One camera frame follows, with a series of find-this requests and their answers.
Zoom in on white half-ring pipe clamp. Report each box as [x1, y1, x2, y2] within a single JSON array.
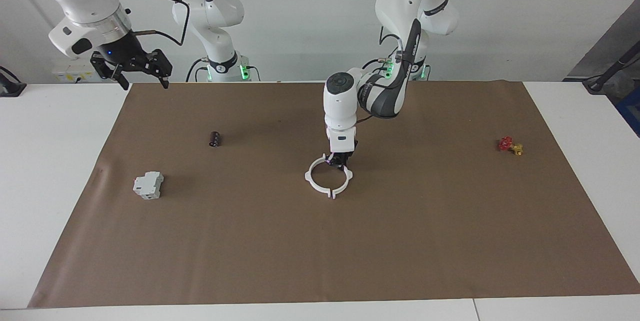
[[323, 153, 354, 198], [304, 153, 333, 199]]

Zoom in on brown paper table mat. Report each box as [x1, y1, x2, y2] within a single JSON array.
[[27, 80, 640, 309]]

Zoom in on grey circuit breaker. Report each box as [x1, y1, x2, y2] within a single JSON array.
[[132, 171, 165, 200]]

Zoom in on black desk clamp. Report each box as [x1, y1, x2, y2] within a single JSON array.
[[0, 66, 27, 98]]

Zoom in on black stand pole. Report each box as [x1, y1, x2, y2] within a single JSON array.
[[582, 41, 640, 93]]

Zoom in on blue box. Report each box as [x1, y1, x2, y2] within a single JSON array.
[[616, 86, 640, 138]]

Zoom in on white wall socket box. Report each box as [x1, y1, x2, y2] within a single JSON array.
[[52, 58, 96, 84]]

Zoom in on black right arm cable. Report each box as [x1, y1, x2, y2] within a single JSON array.
[[112, 0, 192, 47]]

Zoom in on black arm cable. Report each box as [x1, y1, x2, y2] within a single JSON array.
[[355, 21, 403, 124], [112, 0, 192, 47]]

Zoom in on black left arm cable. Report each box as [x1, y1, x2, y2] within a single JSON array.
[[355, 21, 403, 124]]

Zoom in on red-handled brass valve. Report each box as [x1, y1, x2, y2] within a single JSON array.
[[497, 136, 524, 156]]

